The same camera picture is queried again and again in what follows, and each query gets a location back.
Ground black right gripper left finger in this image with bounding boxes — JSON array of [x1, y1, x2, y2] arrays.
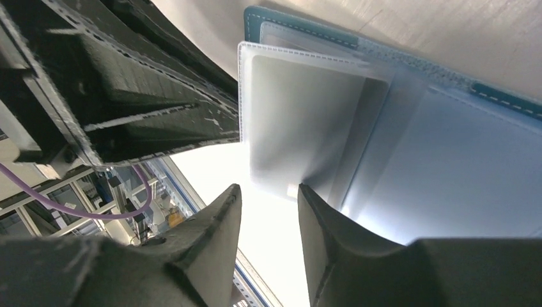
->
[[1, 184, 242, 306]]

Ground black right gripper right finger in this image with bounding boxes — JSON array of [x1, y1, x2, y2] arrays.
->
[[297, 184, 541, 306]]

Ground teal leather card holder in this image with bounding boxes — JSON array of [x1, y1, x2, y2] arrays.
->
[[238, 6, 541, 244]]

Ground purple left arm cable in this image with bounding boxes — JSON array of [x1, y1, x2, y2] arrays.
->
[[0, 162, 153, 221]]

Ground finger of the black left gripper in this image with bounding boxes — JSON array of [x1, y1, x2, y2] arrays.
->
[[1, 1, 240, 166]]

